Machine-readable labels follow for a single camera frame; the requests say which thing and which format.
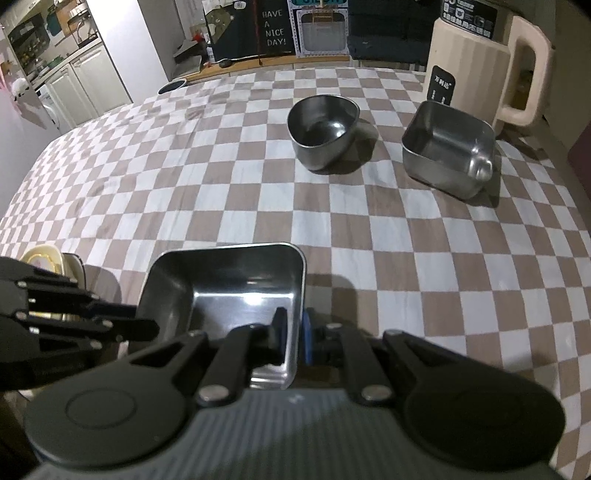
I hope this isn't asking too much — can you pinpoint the wooden board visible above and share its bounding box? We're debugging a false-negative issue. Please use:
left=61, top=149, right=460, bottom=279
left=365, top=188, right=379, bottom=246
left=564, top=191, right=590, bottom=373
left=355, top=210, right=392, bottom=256
left=185, top=54, right=352, bottom=84

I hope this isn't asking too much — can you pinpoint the checkered tablecloth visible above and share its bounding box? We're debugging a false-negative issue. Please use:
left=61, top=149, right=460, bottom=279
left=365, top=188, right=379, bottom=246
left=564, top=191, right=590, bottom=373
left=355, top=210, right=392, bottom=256
left=0, top=65, right=591, bottom=480

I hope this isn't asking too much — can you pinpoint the cream electric kettle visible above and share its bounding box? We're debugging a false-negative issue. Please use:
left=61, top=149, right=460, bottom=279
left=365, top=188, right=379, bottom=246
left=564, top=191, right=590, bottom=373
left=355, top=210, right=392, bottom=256
left=425, top=0, right=555, bottom=134

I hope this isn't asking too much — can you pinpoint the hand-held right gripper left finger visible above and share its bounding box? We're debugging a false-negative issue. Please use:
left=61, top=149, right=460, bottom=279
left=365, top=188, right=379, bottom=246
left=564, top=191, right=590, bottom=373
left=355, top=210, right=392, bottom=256
left=124, top=307, right=289, bottom=408

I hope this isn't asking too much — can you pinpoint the dark cartoon poster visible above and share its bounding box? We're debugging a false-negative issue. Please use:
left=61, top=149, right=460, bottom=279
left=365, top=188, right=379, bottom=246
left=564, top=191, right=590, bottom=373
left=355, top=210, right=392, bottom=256
left=203, top=0, right=259, bottom=62

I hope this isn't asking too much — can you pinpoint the black lettered sign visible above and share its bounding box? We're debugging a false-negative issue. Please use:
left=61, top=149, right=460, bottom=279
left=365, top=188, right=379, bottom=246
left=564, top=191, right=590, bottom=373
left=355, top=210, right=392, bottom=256
left=256, top=0, right=296, bottom=56

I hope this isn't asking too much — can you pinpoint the rectangular steel container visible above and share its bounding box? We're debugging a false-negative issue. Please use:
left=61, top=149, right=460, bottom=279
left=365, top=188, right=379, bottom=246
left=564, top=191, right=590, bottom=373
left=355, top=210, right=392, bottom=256
left=134, top=242, right=308, bottom=388

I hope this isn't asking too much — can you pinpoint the kitchen shelf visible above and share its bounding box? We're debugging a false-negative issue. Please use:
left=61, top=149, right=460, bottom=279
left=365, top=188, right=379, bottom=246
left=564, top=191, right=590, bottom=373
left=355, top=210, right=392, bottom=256
left=4, top=0, right=102, bottom=70

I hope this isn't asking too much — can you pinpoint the square steel container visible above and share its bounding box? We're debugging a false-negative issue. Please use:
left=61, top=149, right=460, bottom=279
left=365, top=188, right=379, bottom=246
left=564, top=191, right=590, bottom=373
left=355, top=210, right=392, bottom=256
left=401, top=100, right=497, bottom=200

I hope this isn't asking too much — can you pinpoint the white framed poster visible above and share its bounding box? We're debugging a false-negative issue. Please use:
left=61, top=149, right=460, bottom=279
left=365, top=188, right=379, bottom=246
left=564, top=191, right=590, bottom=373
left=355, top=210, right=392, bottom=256
left=286, top=0, right=351, bottom=58

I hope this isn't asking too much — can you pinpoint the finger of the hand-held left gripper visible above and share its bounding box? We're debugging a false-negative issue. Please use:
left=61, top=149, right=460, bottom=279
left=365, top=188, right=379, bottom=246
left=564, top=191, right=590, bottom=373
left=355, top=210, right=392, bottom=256
left=0, top=257, right=138, bottom=321
left=14, top=310, right=161, bottom=354

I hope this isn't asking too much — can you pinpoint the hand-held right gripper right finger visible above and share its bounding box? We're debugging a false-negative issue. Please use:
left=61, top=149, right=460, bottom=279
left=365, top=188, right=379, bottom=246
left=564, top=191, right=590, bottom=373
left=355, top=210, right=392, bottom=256
left=300, top=310, right=467, bottom=408

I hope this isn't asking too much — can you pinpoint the rounded steel bowl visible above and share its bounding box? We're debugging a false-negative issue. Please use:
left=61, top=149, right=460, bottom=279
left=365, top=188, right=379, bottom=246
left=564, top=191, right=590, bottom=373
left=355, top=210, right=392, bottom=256
left=286, top=95, right=361, bottom=171

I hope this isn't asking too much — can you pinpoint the white cabinet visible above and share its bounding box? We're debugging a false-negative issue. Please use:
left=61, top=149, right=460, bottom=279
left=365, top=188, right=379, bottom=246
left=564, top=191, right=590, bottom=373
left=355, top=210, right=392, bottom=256
left=44, top=44, right=132, bottom=134

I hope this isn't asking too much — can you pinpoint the cream bowl with handles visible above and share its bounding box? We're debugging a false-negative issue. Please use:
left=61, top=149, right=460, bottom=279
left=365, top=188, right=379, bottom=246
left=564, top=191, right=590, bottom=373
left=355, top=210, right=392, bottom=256
left=19, top=244, right=63, bottom=324

